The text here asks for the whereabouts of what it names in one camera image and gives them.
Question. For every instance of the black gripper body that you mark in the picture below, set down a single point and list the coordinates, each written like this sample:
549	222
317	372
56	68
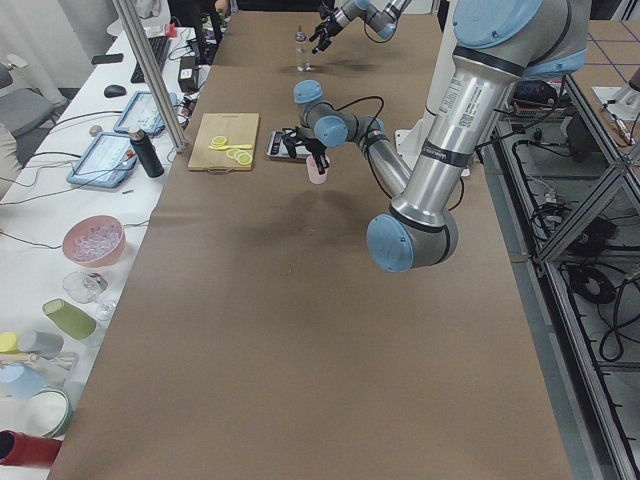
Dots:
327	26
314	148

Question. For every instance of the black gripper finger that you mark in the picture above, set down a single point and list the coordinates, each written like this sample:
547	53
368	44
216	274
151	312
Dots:
320	159
290	140
322	45
319	34

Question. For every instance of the pink plastic cup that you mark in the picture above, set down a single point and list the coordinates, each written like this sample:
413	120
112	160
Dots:
314	176

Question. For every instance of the clear glass sauce bottle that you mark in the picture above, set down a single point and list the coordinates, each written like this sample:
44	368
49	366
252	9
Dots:
302	50

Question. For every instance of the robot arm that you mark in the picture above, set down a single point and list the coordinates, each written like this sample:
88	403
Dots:
382	22
498	43

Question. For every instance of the digital kitchen scale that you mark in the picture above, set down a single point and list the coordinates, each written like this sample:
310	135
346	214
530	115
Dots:
277	150

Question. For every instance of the green plastic cup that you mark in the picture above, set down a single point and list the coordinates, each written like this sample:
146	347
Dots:
70	319

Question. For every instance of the grey cup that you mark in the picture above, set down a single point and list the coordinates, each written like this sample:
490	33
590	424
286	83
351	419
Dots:
47	345

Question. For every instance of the yellow cup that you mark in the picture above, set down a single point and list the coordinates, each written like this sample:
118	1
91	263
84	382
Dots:
9	342

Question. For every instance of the light blue cup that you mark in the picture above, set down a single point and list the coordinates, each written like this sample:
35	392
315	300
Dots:
22	381

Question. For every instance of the lemon slice top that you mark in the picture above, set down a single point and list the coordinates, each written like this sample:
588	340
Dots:
244	159

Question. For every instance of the bamboo cutting board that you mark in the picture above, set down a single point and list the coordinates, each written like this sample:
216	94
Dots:
239	128

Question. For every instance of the lemon slice bottom front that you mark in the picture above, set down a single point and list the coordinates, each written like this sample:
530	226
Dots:
218	141

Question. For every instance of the far teach pendant tablet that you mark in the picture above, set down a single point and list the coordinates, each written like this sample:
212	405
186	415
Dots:
140	111

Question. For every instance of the teach pendant tablet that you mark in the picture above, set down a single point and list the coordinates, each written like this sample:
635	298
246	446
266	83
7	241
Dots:
140	111
106	163

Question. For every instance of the black thermos bottle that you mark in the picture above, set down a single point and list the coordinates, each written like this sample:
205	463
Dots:
145	151

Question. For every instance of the near teach pendant tablet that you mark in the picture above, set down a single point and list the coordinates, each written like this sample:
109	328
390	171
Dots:
106	163

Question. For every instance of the black computer mouse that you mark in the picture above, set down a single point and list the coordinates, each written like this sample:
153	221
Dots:
114	91

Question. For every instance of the black smartphone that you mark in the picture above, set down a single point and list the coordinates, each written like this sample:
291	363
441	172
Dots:
104	59

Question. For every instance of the pink bowl with ice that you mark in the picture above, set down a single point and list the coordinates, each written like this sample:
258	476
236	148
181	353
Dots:
95	241

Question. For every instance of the grey office chair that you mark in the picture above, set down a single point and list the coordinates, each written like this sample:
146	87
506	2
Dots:
24	110

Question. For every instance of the white green rimmed bowl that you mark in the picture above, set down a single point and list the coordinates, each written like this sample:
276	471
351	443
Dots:
47	414

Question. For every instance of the red cylinder container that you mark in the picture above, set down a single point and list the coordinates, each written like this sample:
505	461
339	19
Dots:
20	449

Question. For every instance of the aluminium frame post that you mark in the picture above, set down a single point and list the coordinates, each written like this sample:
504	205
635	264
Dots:
144	56

